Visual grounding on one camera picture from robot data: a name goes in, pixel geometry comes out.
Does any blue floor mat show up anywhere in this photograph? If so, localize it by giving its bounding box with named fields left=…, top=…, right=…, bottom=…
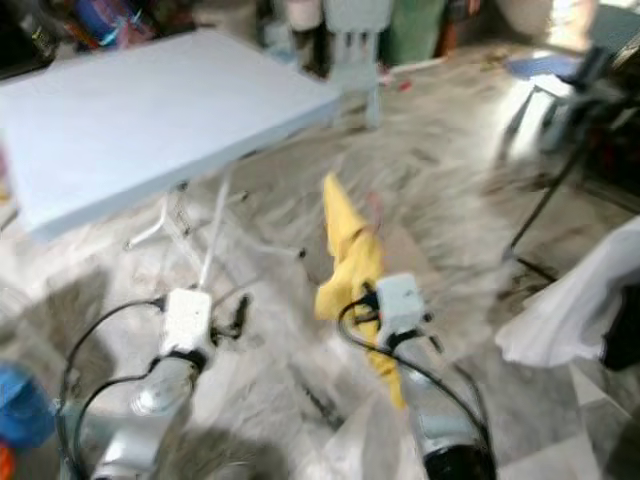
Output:
left=505, top=52, right=583, bottom=81

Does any pale plastic child chair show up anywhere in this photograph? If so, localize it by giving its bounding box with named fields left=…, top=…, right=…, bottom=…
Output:
left=505, top=70, right=611, bottom=151
left=320, top=0, right=396, bottom=129

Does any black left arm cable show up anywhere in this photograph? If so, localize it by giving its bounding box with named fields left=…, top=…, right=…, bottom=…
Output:
left=57, top=296, right=169, bottom=480

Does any pale blue folding table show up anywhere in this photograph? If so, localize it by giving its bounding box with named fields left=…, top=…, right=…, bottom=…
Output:
left=0, top=28, right=343, bottom=291

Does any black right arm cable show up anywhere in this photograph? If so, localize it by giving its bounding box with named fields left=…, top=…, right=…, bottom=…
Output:
left=338, top=290, right=496, bottom=451

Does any black garment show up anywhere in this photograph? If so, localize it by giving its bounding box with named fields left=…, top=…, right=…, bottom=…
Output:
left=600, top=310, right=640, bottom=371

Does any blue backpack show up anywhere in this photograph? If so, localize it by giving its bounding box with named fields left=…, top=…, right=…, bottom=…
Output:
left=85, top=0, right=161, bottom=49

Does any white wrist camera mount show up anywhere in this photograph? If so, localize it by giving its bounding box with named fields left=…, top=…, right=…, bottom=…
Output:
left=162, top=288, right=216, bottom=356
left=375, top=273, right=429, bottom=336

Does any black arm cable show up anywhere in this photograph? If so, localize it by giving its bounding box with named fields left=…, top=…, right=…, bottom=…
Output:
left=338, top=290, right=496, bottom=451
left=57, top=296, right=169, bottom=480

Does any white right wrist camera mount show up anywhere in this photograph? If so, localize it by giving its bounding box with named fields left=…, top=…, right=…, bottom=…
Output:
left=375, top=273, right=429, bottom=336

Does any white shirt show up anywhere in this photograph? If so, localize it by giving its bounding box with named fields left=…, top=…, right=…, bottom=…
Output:
left=495, top=215, right=640, bottom=369

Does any blue shirt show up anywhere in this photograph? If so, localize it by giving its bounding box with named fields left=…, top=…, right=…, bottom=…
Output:
left=0, top=362, right=56, bottom=451

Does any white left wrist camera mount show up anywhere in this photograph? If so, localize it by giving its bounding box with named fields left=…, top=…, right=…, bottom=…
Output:
left=162, top=288, right=216, bottom=356

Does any yellow shirt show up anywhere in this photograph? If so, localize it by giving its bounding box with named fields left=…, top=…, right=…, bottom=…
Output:
left=315, top=173, right=406, bottom=411

